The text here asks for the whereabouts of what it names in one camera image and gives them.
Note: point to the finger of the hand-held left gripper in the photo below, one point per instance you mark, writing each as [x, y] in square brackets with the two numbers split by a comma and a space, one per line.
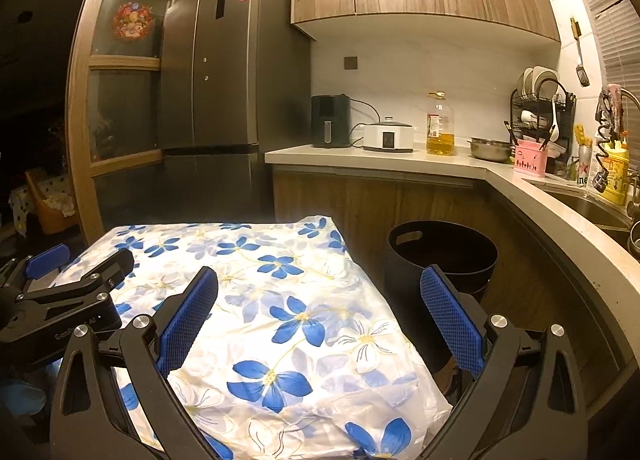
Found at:
[47, 260]
[105, 275]

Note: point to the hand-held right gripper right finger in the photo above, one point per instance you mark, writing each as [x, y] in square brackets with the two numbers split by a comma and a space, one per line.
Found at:
[452, 320]

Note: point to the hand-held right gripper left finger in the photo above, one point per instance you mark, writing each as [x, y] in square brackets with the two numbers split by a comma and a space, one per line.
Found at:
[187, 320]

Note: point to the black trash bin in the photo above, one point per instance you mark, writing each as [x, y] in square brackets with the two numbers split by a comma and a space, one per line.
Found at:
[440, 250]

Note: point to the dotted cloth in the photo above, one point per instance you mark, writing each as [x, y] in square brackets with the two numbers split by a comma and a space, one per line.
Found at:
[20, 212]

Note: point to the blue floral tablecloth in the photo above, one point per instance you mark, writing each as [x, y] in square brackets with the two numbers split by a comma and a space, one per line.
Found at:
[280, 300]

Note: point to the kitchen counter with cabinets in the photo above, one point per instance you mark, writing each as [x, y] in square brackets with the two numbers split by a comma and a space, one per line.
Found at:
[375, 195]

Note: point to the steel sink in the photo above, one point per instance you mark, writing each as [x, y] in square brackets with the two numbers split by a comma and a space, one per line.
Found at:
[585, 210]

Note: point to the steel bowl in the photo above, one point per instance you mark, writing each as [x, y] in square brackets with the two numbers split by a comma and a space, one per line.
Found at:
[490, 151]

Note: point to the pink utensil holder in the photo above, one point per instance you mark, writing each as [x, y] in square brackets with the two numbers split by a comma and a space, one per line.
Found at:
[530, 162]

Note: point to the cooking oil bottle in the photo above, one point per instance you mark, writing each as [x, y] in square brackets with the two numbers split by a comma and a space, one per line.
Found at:
[441, 140]

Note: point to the white electric cooker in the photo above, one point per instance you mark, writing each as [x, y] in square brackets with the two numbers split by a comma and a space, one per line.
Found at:
[389, 139]

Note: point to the spring kitchen faucet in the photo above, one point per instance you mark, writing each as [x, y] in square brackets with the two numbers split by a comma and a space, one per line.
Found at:
[602, 175]

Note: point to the white pump bottle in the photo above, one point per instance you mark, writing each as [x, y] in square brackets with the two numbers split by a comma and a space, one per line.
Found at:
[594, 160]

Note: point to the wooden glass door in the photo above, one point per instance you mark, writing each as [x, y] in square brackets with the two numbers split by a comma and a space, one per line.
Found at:
[125, 60]

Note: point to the yellow detergent bottle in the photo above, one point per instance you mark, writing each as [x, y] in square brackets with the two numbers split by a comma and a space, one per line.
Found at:
[617, 180]

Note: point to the white bowl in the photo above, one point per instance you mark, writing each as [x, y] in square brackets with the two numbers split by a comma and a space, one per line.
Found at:
[526, 115]

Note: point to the grey refrigerator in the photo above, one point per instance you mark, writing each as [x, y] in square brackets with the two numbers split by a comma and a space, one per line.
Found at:
[230, 90]

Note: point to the white ladle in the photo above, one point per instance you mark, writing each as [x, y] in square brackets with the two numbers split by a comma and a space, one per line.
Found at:
[555, 115]

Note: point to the black air fryer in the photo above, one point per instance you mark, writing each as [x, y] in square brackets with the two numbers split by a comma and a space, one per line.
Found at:
[330, 120]

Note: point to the black dish rack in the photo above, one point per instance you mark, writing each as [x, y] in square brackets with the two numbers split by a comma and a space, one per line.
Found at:
[567, 115]

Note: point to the white plate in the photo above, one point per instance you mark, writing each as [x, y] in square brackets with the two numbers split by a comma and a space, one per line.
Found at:
[546, 77]
[527, 82]

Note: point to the red round door decoration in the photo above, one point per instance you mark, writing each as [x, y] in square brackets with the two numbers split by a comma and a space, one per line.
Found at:
[132, 20]

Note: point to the purple dish cloth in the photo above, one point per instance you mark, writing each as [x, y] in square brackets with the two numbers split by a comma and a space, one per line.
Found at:
[612, 107]

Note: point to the metal slotted spatula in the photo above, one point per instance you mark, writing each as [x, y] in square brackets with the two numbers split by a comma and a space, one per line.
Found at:
[582, 75]

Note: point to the curved metal faucet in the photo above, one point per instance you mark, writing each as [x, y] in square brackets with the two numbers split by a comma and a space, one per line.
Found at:
[632, 99]

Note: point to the window blinds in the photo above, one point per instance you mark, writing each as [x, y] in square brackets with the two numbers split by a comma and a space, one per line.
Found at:
[610, 15]

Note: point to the dark wall socket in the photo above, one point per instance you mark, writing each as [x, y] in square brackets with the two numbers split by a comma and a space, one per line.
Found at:
[351, 63]

